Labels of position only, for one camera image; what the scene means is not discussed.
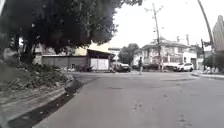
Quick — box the dark car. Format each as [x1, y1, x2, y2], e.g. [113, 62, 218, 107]
[110, 61, 132, 74]

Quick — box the round green tree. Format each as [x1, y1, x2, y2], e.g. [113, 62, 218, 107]
[118, 42, 140, 66]

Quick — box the person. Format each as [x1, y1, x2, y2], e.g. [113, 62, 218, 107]
[137, 56, 144, 76]

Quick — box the low building with white gate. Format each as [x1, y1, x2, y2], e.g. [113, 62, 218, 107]
[32, 42, 114, 72]

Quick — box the grey concrete road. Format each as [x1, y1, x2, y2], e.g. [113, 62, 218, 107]
[8, 70, 224, 128]

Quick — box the utility pole with crossarms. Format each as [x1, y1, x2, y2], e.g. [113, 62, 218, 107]
[145, 2, 165, 73]

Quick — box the white two-storey house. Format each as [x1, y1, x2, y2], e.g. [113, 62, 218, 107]
[132, 36, 198, 72]

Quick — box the large dark tree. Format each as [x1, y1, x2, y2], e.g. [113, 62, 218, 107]
[0, 0, 144, 65]

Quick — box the white car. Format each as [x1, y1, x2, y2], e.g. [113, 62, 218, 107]
[172, 61, 195, 73]

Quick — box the bed of low plants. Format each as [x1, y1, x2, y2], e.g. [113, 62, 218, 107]
[0, 62, 82, 94]

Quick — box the concrete kerb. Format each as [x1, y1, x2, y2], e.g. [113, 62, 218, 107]
[0, 86, 68, 122]

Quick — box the pale concrete pavement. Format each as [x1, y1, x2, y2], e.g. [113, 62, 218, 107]
[190, 70, 224, 80]

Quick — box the dark green bush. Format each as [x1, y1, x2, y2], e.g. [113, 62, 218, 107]
[202, 53, 224, 73]

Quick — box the tall leaning pole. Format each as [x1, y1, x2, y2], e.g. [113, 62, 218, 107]
[196, 0, 216, 54]

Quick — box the grey walled building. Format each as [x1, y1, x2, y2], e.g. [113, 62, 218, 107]
[211, 14, 224, 73]

